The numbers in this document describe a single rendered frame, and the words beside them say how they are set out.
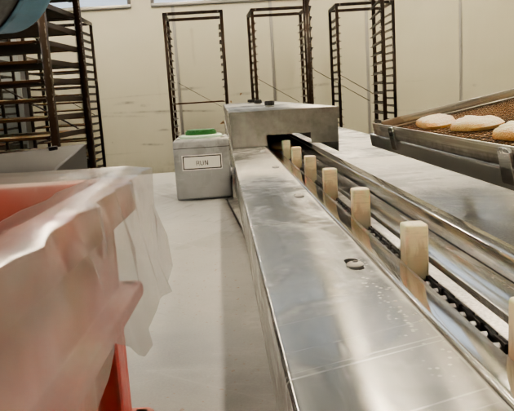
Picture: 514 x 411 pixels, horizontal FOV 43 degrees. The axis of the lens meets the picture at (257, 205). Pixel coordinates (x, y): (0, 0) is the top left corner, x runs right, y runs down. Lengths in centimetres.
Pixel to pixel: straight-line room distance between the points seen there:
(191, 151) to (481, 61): 749
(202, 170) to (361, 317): 58
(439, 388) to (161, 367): 16
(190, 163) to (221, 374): 53
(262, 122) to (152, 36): 664
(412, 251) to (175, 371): 15
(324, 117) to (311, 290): 80
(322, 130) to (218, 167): 30
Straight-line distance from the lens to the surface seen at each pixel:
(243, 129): 106
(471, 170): 55
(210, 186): 81
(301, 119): 106
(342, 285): 29
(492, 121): 67
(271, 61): 764
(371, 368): 21
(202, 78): 761
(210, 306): 40
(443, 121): 76
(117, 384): 20
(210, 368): 32
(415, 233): 37
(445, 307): 30
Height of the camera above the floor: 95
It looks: 10 degrees down
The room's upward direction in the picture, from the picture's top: 4 degrees counter-clockwise
